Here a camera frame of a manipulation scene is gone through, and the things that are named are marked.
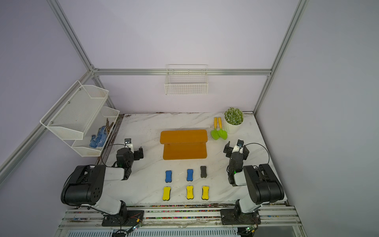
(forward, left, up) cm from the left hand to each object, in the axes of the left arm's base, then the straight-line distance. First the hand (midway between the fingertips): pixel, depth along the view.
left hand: (133, 148), depth 96 cm
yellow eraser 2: (-28, -37, -3) cm, 47 cm away
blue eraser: (-17, -24, -4) cm, 30 cm away
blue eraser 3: (-16, -46, -3) cm, 48 cm away
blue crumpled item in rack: (-1, +17, +10) cm, 20 cm away
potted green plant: (+16, -67, +10) cm, 70 cm away
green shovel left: (+16, -55, -3) cm, 58 cm away
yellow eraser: (-27, -25, -3) cm, 37 cm away
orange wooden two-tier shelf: (+8, -33, -7) cm, 34 cm away
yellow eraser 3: (-27, -46, -3) cm, 53 cm away
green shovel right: (+15, -61, -4) cm, 63 cm away
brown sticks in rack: (+11, +17, +10) cm, 22 cm away
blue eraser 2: (-17, -37, -4) cm, 41 cm away
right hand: (0, -67, +5) cm, 67 cm away
